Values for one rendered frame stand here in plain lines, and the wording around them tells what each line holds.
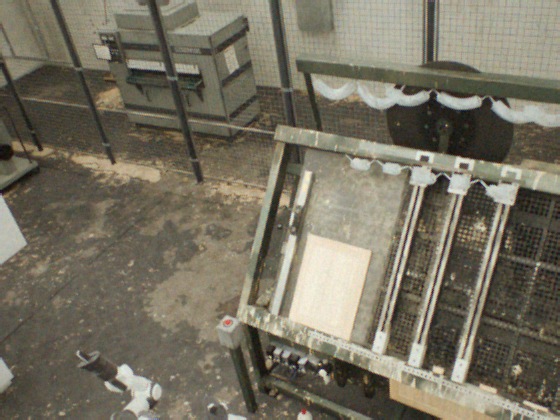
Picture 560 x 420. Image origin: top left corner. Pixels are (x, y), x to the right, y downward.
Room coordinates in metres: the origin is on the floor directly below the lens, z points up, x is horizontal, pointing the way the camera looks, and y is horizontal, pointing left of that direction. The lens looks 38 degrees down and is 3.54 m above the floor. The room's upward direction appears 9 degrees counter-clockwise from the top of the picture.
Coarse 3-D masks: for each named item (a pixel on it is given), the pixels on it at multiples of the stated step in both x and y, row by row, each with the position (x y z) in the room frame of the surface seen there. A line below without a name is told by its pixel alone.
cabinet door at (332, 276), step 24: (312, 240) 2.86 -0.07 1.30; (312, 264) 2.76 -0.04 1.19; (336, 264) 2.69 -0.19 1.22; (360, 264) 2.62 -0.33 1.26; (312, 288) 2.67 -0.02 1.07; (336, 288) 2.59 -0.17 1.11; (360, 288) 2.52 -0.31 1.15; (312, 312) 2.57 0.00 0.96; (336, 312) 2.50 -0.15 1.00; (336, 336) 2.40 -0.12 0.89
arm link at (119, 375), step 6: (114, 366) 1.81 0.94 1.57; (126, 366) 1.85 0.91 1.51; (114, 372) 1.78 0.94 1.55; (120, 372) 1.81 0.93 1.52; (126, 372) 1.80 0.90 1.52; (132, 372) 1.83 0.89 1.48; (108, 378) 1.76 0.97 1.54; (114, 378) 1.76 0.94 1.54; (120, 378) 1.78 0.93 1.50; (126, 378) 1.79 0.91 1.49; (114, 384) 1.74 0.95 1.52; (120, 384) 1.75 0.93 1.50
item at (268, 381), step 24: (408, 288) 3.46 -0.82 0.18; (432, 336) 2.63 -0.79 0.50; (456, 336) 2.58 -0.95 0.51; (264, 360) 2.81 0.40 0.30; (336, 360) 2.55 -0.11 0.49; (264, 384) 2.73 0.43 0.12; (288, 384) 2.66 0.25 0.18; (360, 384) 2.52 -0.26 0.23; (384, 384) 2.41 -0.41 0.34; (528, 384) 1.89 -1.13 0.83; (336, 408) 2.39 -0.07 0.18
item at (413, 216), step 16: (432, 160) 2.73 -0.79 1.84; (416, 176) 2.62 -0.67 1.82; (416, 192) 2.69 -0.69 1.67; (416, 208) 2.63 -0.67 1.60; (416, 224) 2.59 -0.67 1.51; (400, 240) 2.55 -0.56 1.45; (400, 256) 2.50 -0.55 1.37; (400, 272) 2.44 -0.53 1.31; (400, 288) 2.41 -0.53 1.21; (384, 304) 2.36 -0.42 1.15; (384, 320) 2.31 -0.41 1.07; (384, 336) 2.24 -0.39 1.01; (384, 352) 2.21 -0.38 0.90
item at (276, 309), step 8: (304, 176) 3.13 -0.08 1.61; (312, 176) 3.12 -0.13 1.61; (304, 192) 3.07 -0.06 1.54; (304, 200) 3.03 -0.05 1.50; (304, 208) 3.01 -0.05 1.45; (296, 240) 2.90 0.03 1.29; (288, 248) 2.89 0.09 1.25; (296, 248) 2.89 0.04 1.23; (288, 256) 2.85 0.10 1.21; (288, 264) 2.82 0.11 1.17; (288, 272) 2.79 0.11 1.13; (280, 280) 2.78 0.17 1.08; (288, 280) 2.78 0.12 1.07; (280, 288) 2.75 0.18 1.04; (280, 296) 2.71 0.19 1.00; (280, 304) 2.68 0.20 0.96; (272, 312) 2.67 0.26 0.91; (280, 312) 2.67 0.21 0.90
